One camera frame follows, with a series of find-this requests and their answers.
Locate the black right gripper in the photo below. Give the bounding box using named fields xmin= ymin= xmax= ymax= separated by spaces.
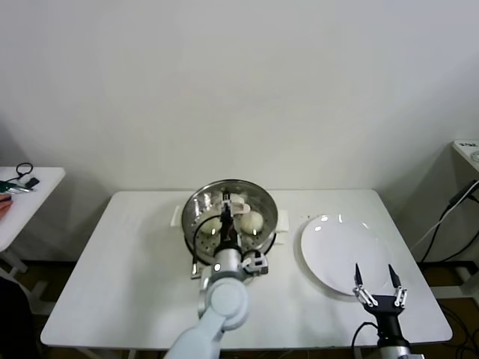
xmin=353 ymin=263 xmax=408 ymax=341

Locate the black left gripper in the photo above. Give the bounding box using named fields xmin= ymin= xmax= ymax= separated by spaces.
xmin=217 ymin=191 xmax=240 ymax=248

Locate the white steamed baozi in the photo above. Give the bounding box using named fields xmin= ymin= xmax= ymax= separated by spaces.
xmin=239 ymin=211 xmax=264 ymax=235
xmin=198 ymin=218 xmax=222 ymax=236

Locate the perforated steel steamer basket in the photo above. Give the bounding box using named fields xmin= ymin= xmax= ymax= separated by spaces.
xmin=182 ymin=209 xmax=280 ymax=266

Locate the white round plate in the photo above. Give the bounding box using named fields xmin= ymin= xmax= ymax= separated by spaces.
xmin=300 ymin=215 xmax=394 ymax=298

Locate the black metal floor bar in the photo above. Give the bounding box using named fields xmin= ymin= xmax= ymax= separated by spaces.
xmin=418 ymin=261 xmax=479 ymax=271

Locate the white folding side table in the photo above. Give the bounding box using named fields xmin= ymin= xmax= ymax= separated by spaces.
xmin=0 ymin=166 xmax=67 ymax=277

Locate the black bulky object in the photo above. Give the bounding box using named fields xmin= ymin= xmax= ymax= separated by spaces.
xmin=0 ymin=276 xmax=40 ymax=359

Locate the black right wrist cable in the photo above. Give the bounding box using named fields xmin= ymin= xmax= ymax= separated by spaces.
xmin=350 ymin=321 xmax=379 ymax=349

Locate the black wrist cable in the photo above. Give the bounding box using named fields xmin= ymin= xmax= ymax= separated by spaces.
xmin=190 ymin=212 xmax=225 ymax=280
xmin=350 ymin=321 xmax=379 ymax=349

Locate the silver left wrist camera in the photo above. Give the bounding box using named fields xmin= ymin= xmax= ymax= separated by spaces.
xmin=241 ymin=254 xmax=269 ymax=276

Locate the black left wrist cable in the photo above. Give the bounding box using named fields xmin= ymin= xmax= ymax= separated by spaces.
xmin=190 ymin=212 xmax=225 ymax=280

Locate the black power cable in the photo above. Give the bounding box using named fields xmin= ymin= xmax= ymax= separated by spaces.
xmin=422 ymin=194 xmax=479 ymax=263

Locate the white power cable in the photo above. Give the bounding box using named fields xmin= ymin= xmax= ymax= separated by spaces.
xmin=411 ymin=182 xmax=479 ymax=250

